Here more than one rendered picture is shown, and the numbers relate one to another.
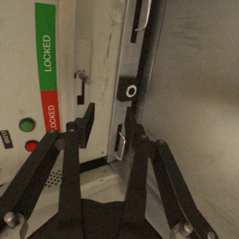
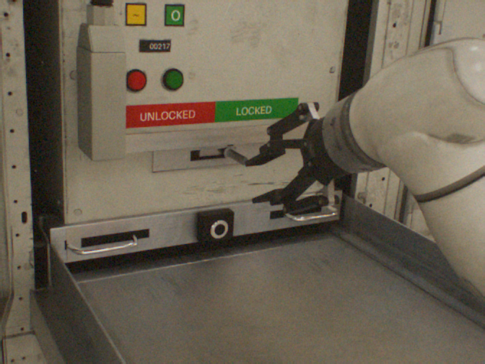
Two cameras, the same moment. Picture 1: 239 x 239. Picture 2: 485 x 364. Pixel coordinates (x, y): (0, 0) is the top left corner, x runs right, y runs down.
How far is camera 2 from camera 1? 0.86 m
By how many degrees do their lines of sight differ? 58
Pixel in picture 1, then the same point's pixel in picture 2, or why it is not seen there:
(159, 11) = (311, 237)
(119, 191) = not seen: outside the picture
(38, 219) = not seen: outside the picture
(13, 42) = (265, 76)
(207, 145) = (255, 318)
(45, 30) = (276, 108)
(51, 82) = (224, 115)
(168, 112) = (231, 282)
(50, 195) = (121, 110)
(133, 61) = (247, 224)
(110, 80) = (219, 196)
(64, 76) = (245, 132)
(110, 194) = not seen: outside the picture
